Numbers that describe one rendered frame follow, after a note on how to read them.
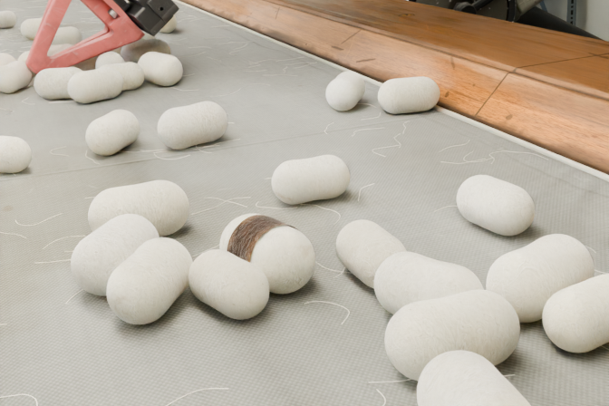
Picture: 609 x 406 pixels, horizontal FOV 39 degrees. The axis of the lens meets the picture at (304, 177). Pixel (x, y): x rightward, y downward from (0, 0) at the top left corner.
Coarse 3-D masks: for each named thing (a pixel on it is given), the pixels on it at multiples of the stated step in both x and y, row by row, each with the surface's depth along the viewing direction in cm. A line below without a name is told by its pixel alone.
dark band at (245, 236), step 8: (256, 216) 28; (264, 216) 28; (240, 224) 28; (248, 224) 28; (256, 224) 28; (264, 224) 27; (272, 224) 27; (280, 224) 27; (240, 232) 28; (248, 232) 27; (256, 232) 27; (264, 232) 27; (232, 240) 28; (240, 240) 27; (248, 240) 27; (256, 240) 27; (232, 248) 28; (240, 248) 27; (248, 248) 27; (240, 256) 27; (248, 256) 27
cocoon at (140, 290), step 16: (160, 240) 27; (144, 256) 26; (160, 256) 26; (176, 256) 27; (112, 272) 26; (128, 272) 25; (144, 272) 25; (160, 272) 26; (176, 272) 26; (112, 288) 25; (128, 288) 25; (144, 288) 25; (160, 288) 25; (176, 288) 26; (112, 304) 25; (128, 304) 25; (144, 304) 25; (160, 304) 25; (128, 320) 26; (144, 320) 26
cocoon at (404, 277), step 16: (400, 256) 25; (416, 256) 25; (384, 272) 25; (400, 272) 25; (416, 272) 24; (432, 272) 24; (448, 272) 24; (464, 272) 24; (384, 288) 25; (400, 288) 24; (416, 288) 24; (432, 288) 24; (448, 288) 24; (464, 288) 24; (480, 288) 24; (384, 304) 25; (400, 304) 25
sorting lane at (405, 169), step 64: (0, 0) 118; (192, 64) 65; (256, 64) 64; (320, 64) 62; (0, 128) 50; (64, 128) 49; (256, 128) 47; (320, 128) 46; (384, 128) 45; (448, 128) 44; (0, 192) 39; (64, 192) 38; (192, 192) 37; (256, 192) 37; (384, 192) 36; (448, 192) 35; (576, 192) 34; (0, 256) 32; (64, 256) 32; (192, 256) 31; (320, 256) 30; (448, 256) 29; (0, 320) 27; (64, 320) 27; (192, 320) 26; (256, 320) 26; (320, 320) 26; (384, 320) 26; (0, 384) 23; (64, 384) 23; (128, 384) 23; (192, 384) 23; (256, 384) 23; (320, 384) 22; (384, 384) 22; (512, 384) 22; (576, 384) 22
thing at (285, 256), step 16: (224, 240) 28; (272, 240) 27; (288, 240) 27; (304, 240) 27; (256, 256) 27; (272, 256) 26; (288, 256) 26; (304, 256) 27; (272, 272) 26; (288, 272) 26; (304, 272) 27; (272, 288) 27; (288, 288) 27
